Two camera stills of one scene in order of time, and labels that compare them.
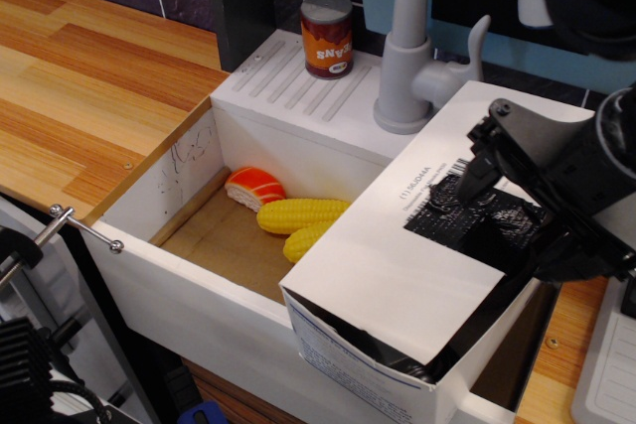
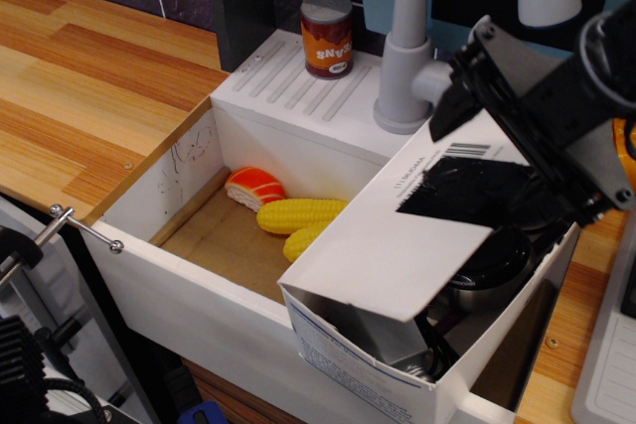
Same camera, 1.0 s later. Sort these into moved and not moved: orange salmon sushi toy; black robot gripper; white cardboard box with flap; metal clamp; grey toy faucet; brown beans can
Moved: black robot gripper; white cardboard box with flap
Not moved: brown beans can; orange salmon sushi toy; grey toy faucet; metal clamp
